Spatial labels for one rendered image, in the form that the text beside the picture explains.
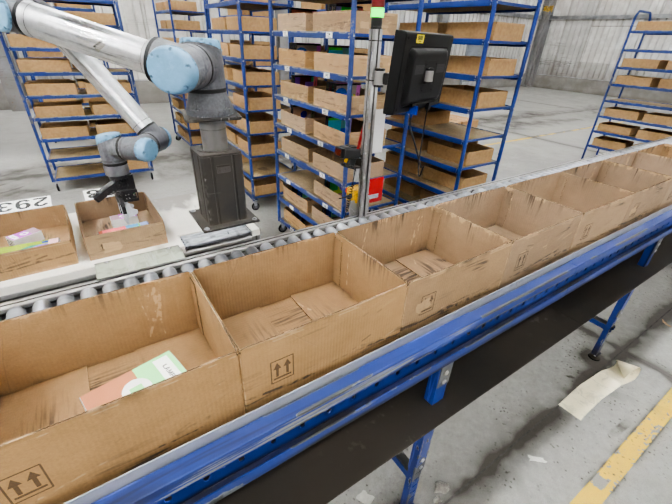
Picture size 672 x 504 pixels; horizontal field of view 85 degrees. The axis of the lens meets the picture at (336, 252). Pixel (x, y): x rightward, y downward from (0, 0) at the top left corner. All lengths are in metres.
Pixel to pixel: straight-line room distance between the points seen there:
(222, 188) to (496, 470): 1.65
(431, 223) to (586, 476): 1.27
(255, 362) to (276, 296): 0.35
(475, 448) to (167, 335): 1.40
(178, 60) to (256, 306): 0.85
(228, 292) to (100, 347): 0.29
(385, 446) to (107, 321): 0.72
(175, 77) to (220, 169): 0.42
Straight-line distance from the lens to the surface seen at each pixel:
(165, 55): 1.46
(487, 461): 1.89
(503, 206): 1.58
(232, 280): 0.93
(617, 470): 2.13
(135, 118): 1.81
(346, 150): 1.72
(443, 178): 3.07
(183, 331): 0.97
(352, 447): 1.05
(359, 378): 0.80
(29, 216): 2.00
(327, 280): 1.08
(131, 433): 0.71
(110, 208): 2.00
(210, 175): 1.68
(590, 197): 1.87
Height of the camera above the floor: 1.51
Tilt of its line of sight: 30 degrees down
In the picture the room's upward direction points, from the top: 3 degrees clockwise
